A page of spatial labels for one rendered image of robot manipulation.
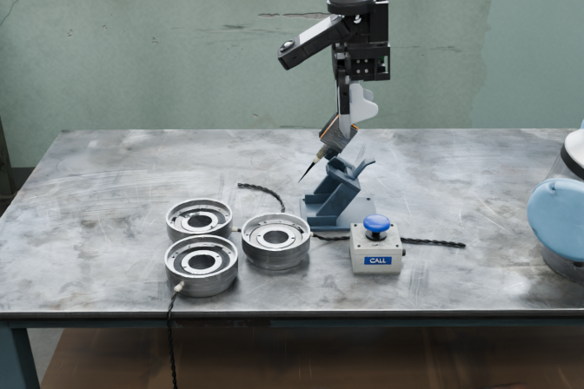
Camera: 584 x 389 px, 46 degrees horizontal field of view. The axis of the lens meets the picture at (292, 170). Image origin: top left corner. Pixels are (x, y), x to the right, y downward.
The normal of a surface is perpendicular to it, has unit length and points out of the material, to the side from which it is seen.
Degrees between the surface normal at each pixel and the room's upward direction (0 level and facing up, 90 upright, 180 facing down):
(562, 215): 97
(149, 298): 0
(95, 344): 0
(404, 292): 0
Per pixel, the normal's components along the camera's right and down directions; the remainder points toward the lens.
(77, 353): 0.00, -0.88
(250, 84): 0.00, 0.47
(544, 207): -0.63, 0.47
